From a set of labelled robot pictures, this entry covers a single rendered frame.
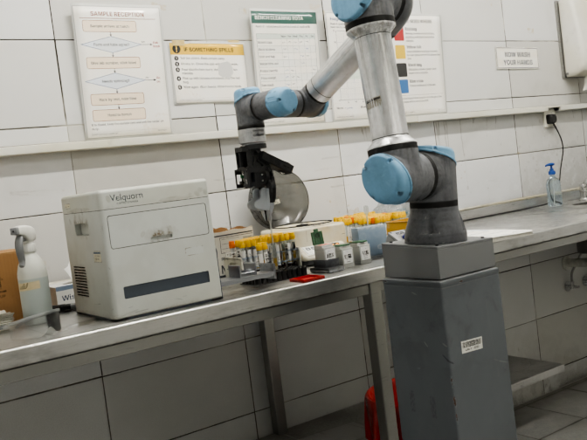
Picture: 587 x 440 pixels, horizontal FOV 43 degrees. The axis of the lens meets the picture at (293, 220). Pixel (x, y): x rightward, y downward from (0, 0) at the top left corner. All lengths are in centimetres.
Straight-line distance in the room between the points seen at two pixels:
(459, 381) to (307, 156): 127
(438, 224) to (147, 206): 68
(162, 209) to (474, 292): 76
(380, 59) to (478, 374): 76
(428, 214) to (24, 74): 127
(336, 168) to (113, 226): 132
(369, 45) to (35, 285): 97
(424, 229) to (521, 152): 190
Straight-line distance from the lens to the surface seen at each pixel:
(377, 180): 170
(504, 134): 357
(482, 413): 188
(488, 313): 186
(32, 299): 191
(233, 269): 193
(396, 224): 237
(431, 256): 176
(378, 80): 173
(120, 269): 175
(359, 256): 219
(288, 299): 192
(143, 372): 250
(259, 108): 200
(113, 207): 174
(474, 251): 184
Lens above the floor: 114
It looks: 3 degrees down
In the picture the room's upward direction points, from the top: 7 degrees counter-clockwise
